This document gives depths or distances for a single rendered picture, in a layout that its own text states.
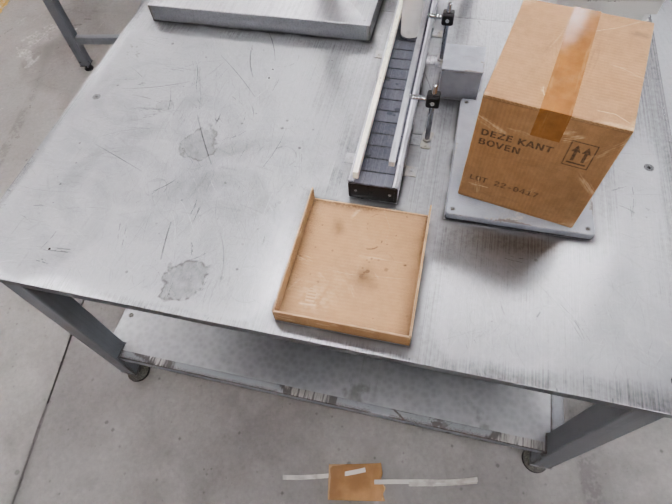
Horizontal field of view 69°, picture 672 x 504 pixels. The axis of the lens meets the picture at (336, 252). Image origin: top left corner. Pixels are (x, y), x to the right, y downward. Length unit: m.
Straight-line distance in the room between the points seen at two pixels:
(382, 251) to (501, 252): 0.24
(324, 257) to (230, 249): 0.20
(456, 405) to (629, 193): 0.74
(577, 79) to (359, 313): 0.56
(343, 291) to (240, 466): 0.93
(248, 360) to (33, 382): 0.86
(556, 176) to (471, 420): 0.81
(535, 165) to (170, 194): 0.78
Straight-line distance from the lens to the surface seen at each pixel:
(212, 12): 1.61
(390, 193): 1.06
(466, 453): 1.75
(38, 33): 3.63
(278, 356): 1.58
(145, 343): 1.72
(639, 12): 1.66
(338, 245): 1.02
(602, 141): 0.93
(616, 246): 1.14
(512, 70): 0.96
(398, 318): 0.94
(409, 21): 1.39
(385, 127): 1.17
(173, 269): 1.07
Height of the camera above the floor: 1.69
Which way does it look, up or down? 58 degrees down
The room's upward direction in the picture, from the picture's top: 5 degrees counter-clockwise
